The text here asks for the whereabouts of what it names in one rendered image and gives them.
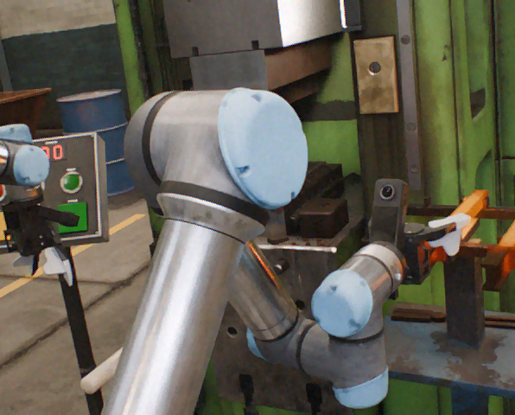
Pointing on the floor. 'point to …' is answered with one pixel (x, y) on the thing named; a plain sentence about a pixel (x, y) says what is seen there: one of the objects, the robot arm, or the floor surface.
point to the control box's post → (80, 333)
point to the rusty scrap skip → (12, 110)
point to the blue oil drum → (97, 102)
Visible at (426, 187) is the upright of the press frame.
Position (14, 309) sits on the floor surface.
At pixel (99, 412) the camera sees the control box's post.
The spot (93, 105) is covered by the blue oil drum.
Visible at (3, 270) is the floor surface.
